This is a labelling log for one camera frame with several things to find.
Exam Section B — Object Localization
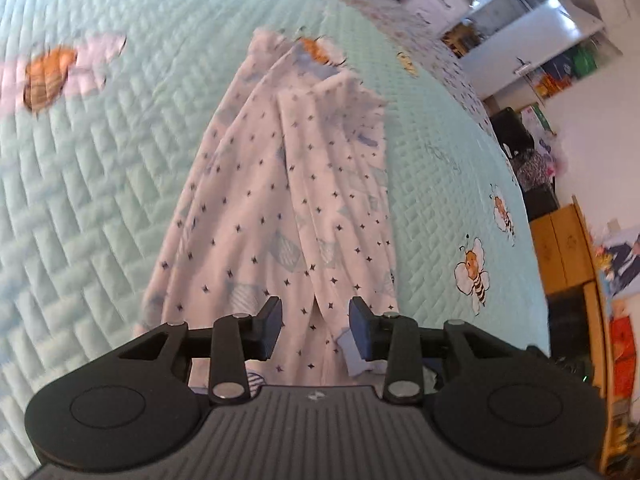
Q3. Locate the white room door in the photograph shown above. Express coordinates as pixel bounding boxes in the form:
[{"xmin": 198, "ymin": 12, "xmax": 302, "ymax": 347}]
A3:
[{"xmin": 460, "ymin": 0, "xmax": 605, "ymax": 100}]

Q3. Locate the orange box on desk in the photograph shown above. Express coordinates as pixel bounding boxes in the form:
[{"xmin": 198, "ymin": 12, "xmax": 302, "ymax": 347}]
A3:
[{"xmin": 610, "ymin": 315, "xmax": 638, "ymax": 399}]

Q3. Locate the white patterned baby garment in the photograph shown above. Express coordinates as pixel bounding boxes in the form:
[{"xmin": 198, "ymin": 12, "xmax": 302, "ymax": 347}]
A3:
[{"xmin": 138, "ymin": 29, "xmax": 398, "ymax": 387}]

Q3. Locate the wooden desk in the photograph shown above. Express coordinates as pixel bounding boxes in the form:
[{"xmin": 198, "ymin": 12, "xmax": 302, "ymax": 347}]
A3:
[{"xmin": 529, "ymin": 196, "xmax": 615, "ymax": 474}]

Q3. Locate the heart patterned bedsheet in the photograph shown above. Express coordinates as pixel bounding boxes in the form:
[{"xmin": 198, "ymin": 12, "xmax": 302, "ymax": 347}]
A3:
[{"xmin": 278, "ymin": 0, "xmax": 522, "ymax": 181}]

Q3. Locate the white drawer cabinet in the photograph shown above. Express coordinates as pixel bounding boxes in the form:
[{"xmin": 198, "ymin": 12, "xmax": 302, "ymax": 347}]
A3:
[{"xmin": 406, "ymin": 0, "xmax": 472, "ymax": 36}]

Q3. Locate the mint green bee quilt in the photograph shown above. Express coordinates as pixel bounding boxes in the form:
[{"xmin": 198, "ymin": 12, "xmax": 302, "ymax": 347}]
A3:
[{"xmin": 1, "ymin": 0, "xmax": 550, "ymax": 479}]

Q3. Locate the black chair with clothes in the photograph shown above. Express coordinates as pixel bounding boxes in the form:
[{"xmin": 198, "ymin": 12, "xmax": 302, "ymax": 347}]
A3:
[{"xmin": 489, "ymin": 107, "xmax": 560, "ymax": 221}]

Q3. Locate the child uniform photo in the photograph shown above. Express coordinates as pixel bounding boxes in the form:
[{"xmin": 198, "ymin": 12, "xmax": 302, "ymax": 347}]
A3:
[{"xmin": 599, "ymin": 226, "xmax": 640, "ymax": 298}]

